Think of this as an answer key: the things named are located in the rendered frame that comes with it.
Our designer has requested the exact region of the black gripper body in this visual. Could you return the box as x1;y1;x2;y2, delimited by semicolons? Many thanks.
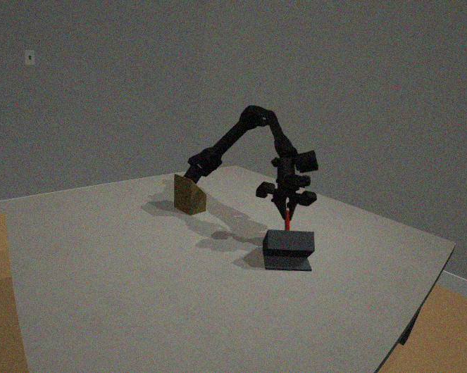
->
256;170;317;206

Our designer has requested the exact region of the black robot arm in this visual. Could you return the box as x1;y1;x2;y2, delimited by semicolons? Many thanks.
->
184;106;318;191

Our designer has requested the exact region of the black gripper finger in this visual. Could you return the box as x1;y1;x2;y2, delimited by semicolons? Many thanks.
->
287;196;303;220
271;193;287;220

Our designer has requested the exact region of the dark grey sloped panel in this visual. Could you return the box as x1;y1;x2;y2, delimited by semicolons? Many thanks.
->
263;229;315;272

